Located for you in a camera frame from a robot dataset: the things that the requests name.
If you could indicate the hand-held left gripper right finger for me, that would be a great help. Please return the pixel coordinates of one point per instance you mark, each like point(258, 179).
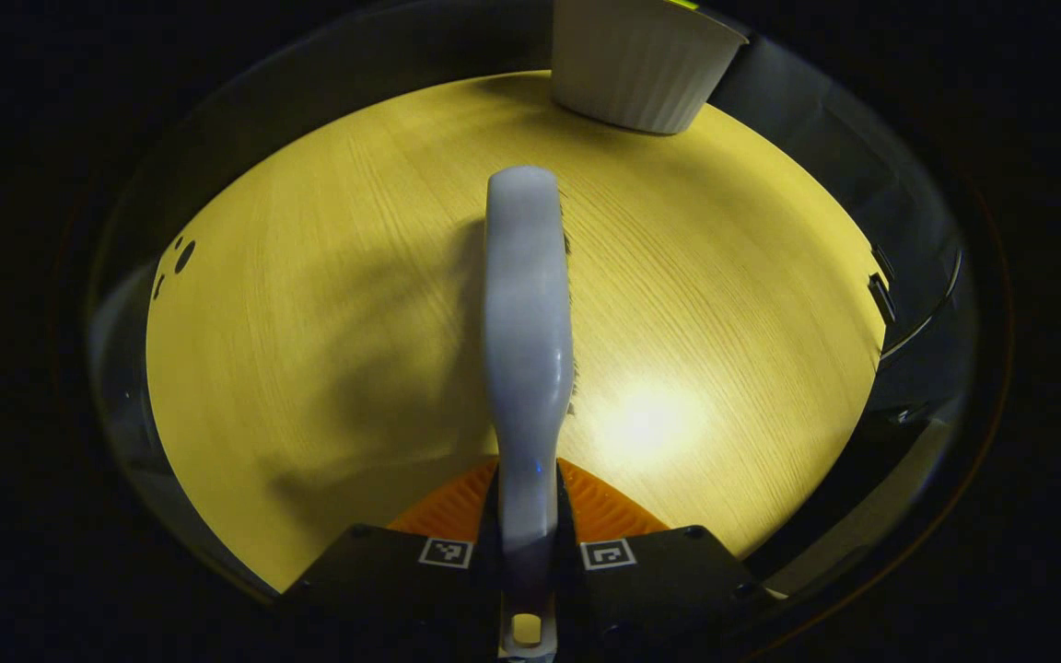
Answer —
point(669, 589)

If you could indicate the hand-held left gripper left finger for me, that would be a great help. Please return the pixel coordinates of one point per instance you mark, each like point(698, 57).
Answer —
point(383, 589)

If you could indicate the small grey broom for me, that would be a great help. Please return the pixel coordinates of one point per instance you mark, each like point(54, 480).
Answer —
point(526, 322)

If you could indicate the white ribbed garbage bin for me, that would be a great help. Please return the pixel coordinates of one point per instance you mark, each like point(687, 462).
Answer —
point(641, 64)

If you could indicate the yellow wooden desktop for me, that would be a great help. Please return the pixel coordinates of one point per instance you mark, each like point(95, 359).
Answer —
point(309, 322)

